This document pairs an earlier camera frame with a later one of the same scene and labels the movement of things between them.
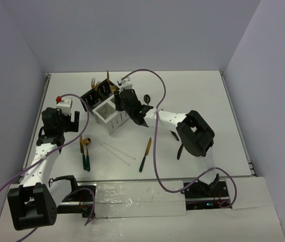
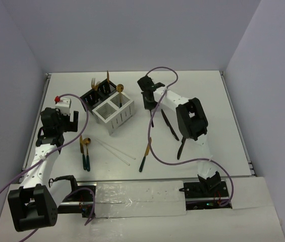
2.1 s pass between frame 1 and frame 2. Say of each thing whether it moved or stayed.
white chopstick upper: stayed
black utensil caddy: stayed
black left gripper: stayed
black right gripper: moved
